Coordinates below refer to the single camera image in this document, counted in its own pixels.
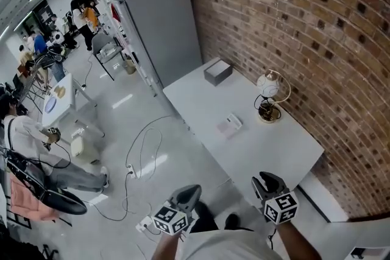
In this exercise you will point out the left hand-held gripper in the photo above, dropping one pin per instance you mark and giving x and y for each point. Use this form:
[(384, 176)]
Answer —
[(169, 218)]

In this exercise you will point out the black round seat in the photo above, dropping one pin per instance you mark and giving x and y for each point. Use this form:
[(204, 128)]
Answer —
[(65, 204)]

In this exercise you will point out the grey box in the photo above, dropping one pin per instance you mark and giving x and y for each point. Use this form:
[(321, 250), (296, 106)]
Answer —
[(217, 71)]

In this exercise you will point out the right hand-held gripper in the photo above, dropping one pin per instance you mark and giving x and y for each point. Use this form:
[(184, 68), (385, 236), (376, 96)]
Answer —
[(281, 207)]

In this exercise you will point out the grey chair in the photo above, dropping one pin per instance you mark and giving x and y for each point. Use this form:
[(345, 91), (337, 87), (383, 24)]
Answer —
[(105, 45)]

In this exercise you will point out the person's right forearm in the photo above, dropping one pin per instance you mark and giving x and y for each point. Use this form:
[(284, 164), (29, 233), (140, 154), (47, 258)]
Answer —
[(297, 242)]

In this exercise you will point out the white power strip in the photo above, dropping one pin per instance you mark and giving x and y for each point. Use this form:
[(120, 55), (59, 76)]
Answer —
[(145, 223), (130, 170)]

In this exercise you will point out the blue plate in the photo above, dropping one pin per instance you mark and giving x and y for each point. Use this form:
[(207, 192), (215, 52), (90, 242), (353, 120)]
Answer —
[(50, 105)]

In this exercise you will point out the person's black shoe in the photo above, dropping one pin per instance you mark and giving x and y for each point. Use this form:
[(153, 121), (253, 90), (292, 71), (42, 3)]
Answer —
[(233, 221)]

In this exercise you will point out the person's white shirt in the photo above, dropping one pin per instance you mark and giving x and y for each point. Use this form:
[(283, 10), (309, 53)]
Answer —
[(231, 245)]

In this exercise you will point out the small white table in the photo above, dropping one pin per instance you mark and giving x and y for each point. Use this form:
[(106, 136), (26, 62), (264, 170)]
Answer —
[(65, 100)]

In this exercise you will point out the cream waste bin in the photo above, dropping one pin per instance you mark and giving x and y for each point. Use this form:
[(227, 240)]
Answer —
[(81, 147)]

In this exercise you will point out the person's black trouser leg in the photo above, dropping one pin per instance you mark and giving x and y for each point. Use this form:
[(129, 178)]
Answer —
[(205, 217)]

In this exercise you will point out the person's left forearm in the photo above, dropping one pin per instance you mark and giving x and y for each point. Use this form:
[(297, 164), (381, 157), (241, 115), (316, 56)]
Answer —
[(167, 246)]

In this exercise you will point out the white and pink calculator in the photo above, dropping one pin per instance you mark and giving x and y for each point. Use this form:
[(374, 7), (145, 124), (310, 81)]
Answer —
[(230, 125)]

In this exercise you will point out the pink cloth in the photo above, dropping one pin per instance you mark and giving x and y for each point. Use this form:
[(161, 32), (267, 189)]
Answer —
[(29, 201)]

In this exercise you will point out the brown paper bag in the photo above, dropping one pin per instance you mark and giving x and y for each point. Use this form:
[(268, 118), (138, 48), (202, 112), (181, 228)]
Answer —
[(130, 67)]

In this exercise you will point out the globe lamp with gold arc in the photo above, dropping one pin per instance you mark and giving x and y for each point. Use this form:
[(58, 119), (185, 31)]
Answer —
[(268, 85)]

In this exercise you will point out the white metal shelf rack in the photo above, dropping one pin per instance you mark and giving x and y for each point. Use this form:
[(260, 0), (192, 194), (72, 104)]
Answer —
[(105, 6)]

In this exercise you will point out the grey refrigerator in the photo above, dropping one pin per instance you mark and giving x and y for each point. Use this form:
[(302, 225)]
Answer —
[(164, 33)]

